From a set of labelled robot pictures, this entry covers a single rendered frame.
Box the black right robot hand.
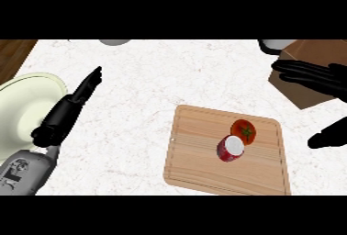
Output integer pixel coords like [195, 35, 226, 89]
[270, 59, 347, 150]

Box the red can with white end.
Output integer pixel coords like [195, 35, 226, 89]
[215, 135, 246, 163]

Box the white and black appliance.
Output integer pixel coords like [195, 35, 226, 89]
[255, 39, 298, 56]

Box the wooden cutting board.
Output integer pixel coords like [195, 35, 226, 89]
[162, 104, 292, 196]

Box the grey round object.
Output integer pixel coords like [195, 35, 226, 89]
[99, 39, 133, 47]

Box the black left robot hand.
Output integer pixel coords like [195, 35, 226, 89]
[29, 65, 103, 149]

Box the brown cardboard box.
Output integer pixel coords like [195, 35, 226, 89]
[267, 39, 347, 110]

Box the pale green plate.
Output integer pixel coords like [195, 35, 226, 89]
[0, 72, 69, 162]

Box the red tomato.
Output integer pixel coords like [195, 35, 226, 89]
[229, 118, 258, 146]

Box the brown wooden surface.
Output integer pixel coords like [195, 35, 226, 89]
[0, 39, 40, 85]

